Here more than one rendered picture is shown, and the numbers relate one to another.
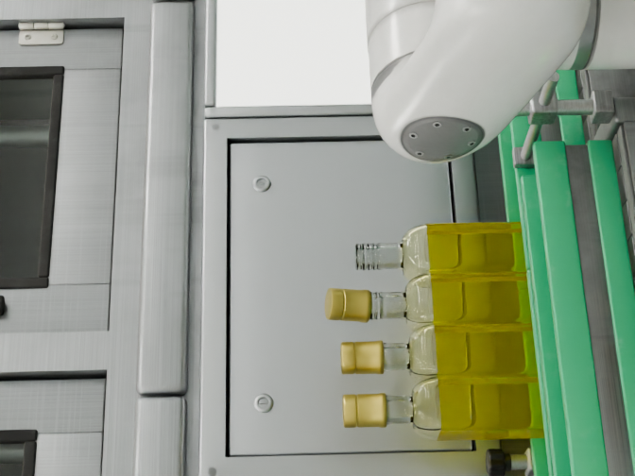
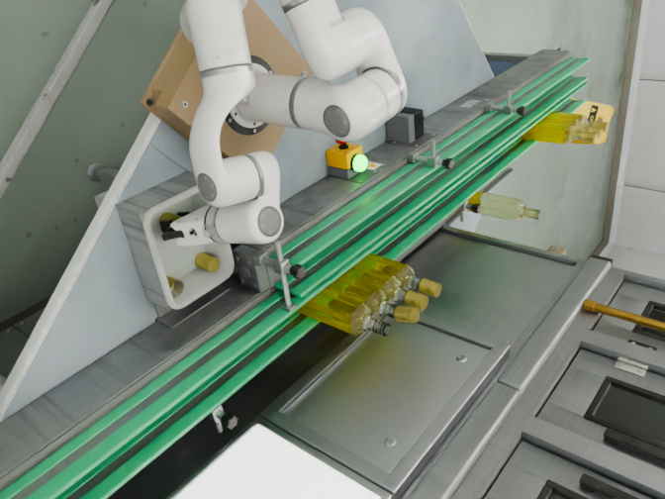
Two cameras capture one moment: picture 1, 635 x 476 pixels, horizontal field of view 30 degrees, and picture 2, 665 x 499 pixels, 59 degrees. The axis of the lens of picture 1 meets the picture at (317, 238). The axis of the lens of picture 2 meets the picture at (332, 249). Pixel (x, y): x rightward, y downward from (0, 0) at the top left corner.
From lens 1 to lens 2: 147 cm
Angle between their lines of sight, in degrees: 79
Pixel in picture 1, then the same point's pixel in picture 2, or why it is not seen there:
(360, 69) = (283, 468)
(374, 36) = (387, 94)
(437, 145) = not seen: hidden behind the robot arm
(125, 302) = (504, 439)
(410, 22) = (377, 77)
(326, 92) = (313, 467)
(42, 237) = not seen: outside the picture
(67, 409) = (562, 418)
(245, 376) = (463, 370)
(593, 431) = (371, 204)
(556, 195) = (310, 249)
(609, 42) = not seen: hidden behind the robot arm
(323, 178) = (356, 427)
